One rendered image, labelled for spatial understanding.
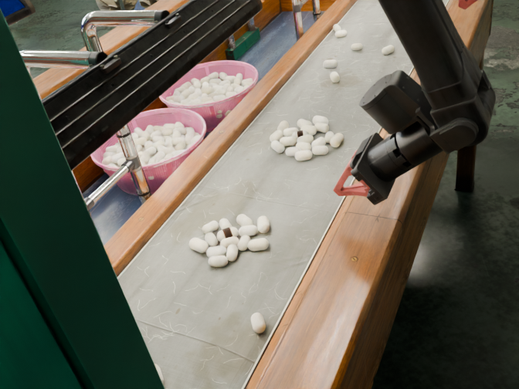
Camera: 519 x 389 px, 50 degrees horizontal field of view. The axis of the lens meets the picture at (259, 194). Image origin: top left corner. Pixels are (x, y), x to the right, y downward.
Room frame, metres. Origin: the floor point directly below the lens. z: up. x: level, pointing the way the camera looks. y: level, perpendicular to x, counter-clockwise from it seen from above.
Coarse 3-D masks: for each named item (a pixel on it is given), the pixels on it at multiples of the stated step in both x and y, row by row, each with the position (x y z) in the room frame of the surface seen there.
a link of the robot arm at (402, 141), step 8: (416, 120) 0.62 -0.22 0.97; (408, 128) 0.64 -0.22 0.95; (416, 128) 0.63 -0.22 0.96; (424, 128) 0.62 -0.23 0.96; (400, 136) 0.64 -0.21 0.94; (408, 136) 0.63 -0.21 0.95; (416, 136) 0.62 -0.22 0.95; (424, 136) 0.61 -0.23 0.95; (400, 144) 0.63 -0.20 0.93; (408, 144) 0.62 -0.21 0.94; (416, 144) 0.62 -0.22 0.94; (424, 144) 0.61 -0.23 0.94; (432, 144) 0.60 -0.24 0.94; (400, 152) 0.64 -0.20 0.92; (408, 152) 0.62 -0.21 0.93; (416, 152) 0.62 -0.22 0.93; (424, 152) 0.61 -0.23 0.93; (432, 152) 0.61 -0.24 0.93; (440, 152) 0.62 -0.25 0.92; (408, 160) 0.62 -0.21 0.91; (416, 160) 0.62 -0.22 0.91; (424, 160) 0.62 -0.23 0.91
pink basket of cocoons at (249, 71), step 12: (228, 60) 1.48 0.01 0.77; (192, 72) 1.48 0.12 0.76; (204, 72) 1.48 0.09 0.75; (216, 72) 1.48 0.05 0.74; (228, 72) 1.47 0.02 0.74; (240, 72) 1.44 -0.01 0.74; (252, 72) 1.40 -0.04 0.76; (180, 84) 1.45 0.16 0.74; (192, 84) 1.47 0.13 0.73; (252, 84) 1.29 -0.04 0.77; (240, 96) 1.26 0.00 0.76; (192, 108) 1.24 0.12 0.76; (204, 108) 1.24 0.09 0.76; (216, 108) 1.24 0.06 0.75; (228, 108) 1.25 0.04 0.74; (216, 120) 1.25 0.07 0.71
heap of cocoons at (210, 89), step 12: (204, 84) 1.41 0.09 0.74; (216, 84) 1.40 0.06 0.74; (228, 84) 1.38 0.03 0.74; (240, 84) 1.40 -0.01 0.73; (168, 96) 1.37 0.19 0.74; (180, 96) 1.35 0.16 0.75; (192, 96) 1.35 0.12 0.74; (204, 96) 1.33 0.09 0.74; (216, 96) 1.31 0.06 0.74; (228, 96) 1.32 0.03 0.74
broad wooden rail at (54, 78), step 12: (168, 0) 2.23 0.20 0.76; (180, 0) 2.19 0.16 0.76; (108, 36) 1.92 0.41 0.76; (120, 36) 1.89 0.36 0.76; (132, 36) 1.90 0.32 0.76; (84, 48) 1.85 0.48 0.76; (108, 48) 1.80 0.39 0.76; (48, 72) 1.68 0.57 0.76; (60, 72) 1.66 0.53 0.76; (72, 72) 1.64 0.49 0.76; (36, 84) 1.60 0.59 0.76; (48, 84) 1.58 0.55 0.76; (60, 84) 1.58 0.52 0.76
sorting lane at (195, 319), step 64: (448, 0) 1.69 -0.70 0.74; (320, 64) 1.40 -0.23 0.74; (384, 64) 1.32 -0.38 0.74; (256, 128) 1.11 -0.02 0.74; (192, 192) 0.91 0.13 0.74; (256, 192) 0.86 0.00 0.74; (320, 192) 0.83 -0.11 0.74; (192, 256) 0.72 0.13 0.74; (256, 256) 0.68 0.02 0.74; (192, 320) 0.57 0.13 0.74; (192, 384) 0.46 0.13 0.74
